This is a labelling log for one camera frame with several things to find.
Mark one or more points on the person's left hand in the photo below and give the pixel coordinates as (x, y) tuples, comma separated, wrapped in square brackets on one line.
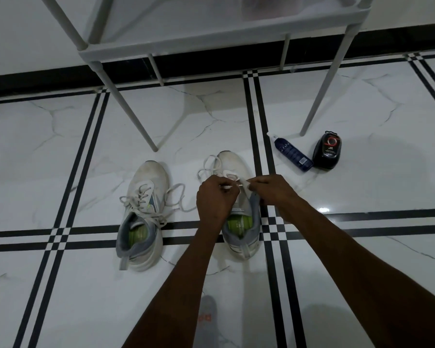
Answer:
[(214, 202)]

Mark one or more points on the person's right hand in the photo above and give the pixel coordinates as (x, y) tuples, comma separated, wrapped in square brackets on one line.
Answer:
[(273, 190)]

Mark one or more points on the white shoelace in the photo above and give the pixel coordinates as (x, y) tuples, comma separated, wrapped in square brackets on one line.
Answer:
[(212, 166), (145, 206)]

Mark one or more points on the white sneaker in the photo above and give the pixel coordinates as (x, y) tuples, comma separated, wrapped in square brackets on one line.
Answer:
[(148, 173), (243, 250)]

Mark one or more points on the person's left forearm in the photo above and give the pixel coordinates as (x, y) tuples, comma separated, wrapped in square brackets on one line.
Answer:
[(170, 293)]

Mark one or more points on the person's right forearm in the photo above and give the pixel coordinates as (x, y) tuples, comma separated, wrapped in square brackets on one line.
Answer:
[(373, 279)]

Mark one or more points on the black shoe polish container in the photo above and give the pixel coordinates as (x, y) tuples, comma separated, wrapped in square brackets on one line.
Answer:
[(327, 151)]

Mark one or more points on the grey metal shelf rack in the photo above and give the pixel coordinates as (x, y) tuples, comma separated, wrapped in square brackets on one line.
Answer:
[(221, 36)]

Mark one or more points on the dark blue spray bottle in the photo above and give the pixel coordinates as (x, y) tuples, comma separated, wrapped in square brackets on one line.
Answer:
[(293, 153)]

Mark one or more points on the white sock with orange print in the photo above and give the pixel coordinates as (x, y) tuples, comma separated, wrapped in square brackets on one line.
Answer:
[(207, 322)]

